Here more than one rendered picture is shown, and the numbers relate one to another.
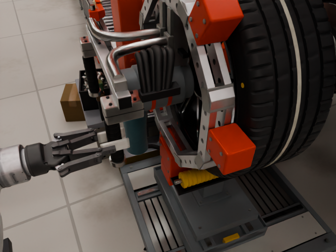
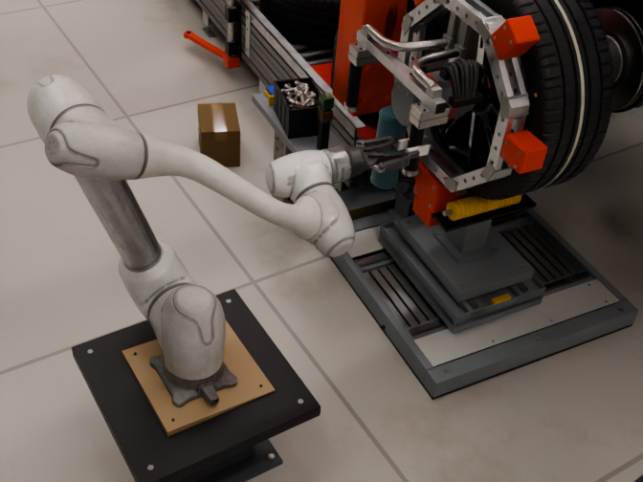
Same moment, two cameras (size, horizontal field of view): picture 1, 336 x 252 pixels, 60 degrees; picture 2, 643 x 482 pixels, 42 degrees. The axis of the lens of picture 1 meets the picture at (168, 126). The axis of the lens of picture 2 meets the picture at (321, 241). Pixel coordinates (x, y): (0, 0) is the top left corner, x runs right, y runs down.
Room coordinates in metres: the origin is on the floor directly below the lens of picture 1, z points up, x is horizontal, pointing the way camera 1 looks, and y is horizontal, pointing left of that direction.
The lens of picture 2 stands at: (-1.24, 0.63, 2.04)
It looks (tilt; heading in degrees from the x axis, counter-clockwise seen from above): 41 degrees down; 351
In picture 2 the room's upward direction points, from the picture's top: 5 degrees clockwise
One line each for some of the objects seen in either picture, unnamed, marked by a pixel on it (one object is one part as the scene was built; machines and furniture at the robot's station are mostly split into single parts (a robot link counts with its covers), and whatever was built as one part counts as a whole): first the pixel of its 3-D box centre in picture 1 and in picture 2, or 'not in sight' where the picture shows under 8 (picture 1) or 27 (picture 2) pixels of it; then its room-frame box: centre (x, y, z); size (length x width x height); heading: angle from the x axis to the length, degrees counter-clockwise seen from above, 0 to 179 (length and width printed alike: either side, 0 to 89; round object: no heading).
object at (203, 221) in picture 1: (209, 174); (469, 222); (0.83, -0.18, 0.32); 0.40 x 0.30 x 0.28; 21
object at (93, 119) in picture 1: (97, 99); (297, 123); (1.25, 0.37, 0.44); 0.43 x 0.17 x 0.03; 21
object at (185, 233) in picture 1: (205, 198); (458, 262); (0.84, -0.18, 0.13); 0.50 x 0.36 x 0.10; 21
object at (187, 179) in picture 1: (212, 171); (484, 202); (0.69, -0.16, 0.51); 0.29 x 0.06 x 0.06; 111
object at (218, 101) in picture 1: (176, 80); (454, 93); (0.77, -0.02, 0.85); 0.54 x 0.07 x 0.54; 21
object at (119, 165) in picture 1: (114, 140); (413, 147); (0.53, 0.13, 0.83); 0.04 x 0.04 x 0.16
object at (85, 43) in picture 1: (95, 45); (366, 52); (0.85, 0.23, 0.93); 0.09 x 0.05 x 0.05; 111
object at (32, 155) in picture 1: (48, 156); (361, 159); (0.47, 0.28, 0.83); 0.09 x 0.08 x 0.07; 111
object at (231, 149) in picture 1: (229, 148); (522, 151); (0.48, -0.14, 0.85); 0.09 x 0.08 x 0.07; 21
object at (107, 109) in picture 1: (122, 106); (430, 113); (0.54, 0.11, 0.93); 0.09 x 0.05 x 0.05; 111
